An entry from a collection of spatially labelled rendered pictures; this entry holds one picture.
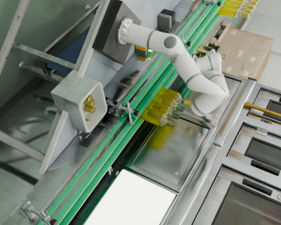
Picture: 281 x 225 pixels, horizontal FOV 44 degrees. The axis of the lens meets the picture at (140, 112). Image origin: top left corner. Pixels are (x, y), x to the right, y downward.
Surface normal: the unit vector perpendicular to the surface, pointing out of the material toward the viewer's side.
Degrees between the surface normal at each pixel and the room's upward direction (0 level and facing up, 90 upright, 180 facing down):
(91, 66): 0
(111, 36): 1
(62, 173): 90
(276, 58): 90
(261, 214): 90
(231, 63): 86
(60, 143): 0
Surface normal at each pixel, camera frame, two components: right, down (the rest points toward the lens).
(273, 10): -0.51, 0.68
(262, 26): -0.07, -0.65
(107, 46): 0.86, 0.36
